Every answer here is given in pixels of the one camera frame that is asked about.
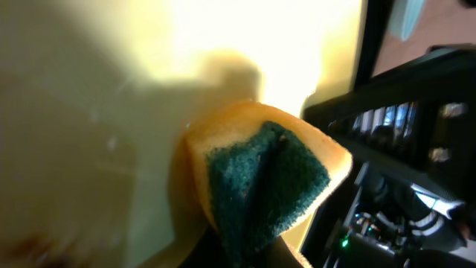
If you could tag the green and yellow sponge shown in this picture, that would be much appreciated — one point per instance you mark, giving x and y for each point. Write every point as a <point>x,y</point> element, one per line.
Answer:
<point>258,172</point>

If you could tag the black round tray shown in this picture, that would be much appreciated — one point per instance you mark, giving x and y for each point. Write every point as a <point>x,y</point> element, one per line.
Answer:
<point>372,37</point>

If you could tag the yellow plate with stain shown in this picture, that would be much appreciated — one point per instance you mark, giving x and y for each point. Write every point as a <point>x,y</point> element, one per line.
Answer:
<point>96,95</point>

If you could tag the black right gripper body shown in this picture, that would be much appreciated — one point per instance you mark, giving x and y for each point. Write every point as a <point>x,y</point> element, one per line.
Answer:
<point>410,198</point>

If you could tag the light green plate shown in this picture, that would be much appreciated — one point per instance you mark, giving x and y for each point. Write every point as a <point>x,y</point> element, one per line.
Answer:
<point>404,18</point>

